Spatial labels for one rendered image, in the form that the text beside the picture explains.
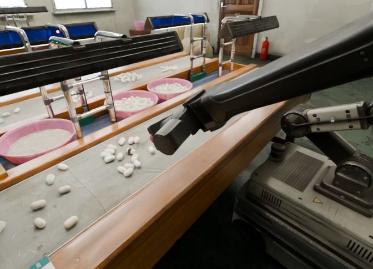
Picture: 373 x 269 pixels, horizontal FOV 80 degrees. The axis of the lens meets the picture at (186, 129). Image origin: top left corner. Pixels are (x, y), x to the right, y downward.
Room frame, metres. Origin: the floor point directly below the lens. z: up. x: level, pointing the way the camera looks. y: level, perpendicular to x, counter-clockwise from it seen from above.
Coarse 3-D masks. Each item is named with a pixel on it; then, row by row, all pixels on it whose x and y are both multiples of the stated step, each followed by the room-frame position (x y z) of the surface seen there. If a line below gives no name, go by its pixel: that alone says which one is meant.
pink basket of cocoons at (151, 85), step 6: (168, 78) 1.39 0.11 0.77; (174, 78) 1.39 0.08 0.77; (150, 84) 1.30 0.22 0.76; (186, 84) 1.33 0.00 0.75; (150, 90) 1.18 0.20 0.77; (186, 90) 1.18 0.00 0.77; (162, 96) 1.15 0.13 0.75; (168, 96) 1.14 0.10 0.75; (174, 96) 1.14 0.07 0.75; (162, 102) 1.16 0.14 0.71
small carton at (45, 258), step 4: (44, 256) 0.25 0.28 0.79; (40, 260) 0.24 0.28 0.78; (44, 260) 0.24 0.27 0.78; (48, 260) 0.24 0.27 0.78; (36, 264) 0.23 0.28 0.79; (40, 264) 0.23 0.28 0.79; (44, 264) 0.23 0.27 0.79; (48, 264) 0.23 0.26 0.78; (52, 264) 0.23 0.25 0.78; (28, 268) 0.22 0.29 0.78; (32, 268) 0.22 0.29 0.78; (36, 268) 0.22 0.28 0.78; (40, 268) 0.22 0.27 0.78; (44, 268) 0.22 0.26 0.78; (48, 268) 0.22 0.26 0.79; (52, 268) 0.22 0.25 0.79
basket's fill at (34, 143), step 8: (24, 136) 0.76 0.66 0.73; (32, 136) 0.77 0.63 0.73; (40, 136) 0.77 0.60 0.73; (48, 136) 0.76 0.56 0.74; (56, 136) 0.76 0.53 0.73; (64, 136) 0.76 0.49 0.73; (16, 144) 0.71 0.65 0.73; (24, 144) 0.70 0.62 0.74; (32, 144) 0.70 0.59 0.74; (40, 144) 0.70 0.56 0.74; (48, 144) 0.70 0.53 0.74; (56, 144) 0.70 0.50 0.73; (8, 152) 0.66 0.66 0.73; (16, 152) 0.65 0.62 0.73; (24, 152) 0.65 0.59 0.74; (32, 152) 0.65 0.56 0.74
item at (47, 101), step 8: (48, 24) 1.06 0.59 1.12; (56, 24) 1.02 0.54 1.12; (16, 32) 0.88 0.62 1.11; (24, 32) 0.88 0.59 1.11; (64, 32) 0.97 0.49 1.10; (24, 40) 0.86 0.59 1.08; (24, 48) 0.86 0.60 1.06; (40, 88) 0.86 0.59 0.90; (80, 88) 0.97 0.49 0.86; (80, 96) 0.97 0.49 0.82; (48, 104) 0.86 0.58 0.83; (48, 112) 0.86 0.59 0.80; (80, 120) 0.94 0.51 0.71; (88, 120) 0.97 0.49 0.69
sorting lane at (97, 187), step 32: (224, 128) 0.81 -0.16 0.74; (96, 160) 0.60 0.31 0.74; (128, 160) 0.60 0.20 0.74; (160, 160) 0.60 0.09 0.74; (0, 192) 0.45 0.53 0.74; (32, 192) 0.45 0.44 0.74; (64, 192) 0.45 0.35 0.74; (96, 192) 0.45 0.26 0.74; (128, 192) 0.45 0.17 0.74; (32, 224) 0.35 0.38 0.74; (0, 256) 0.27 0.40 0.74; (32, 256) 0.27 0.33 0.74
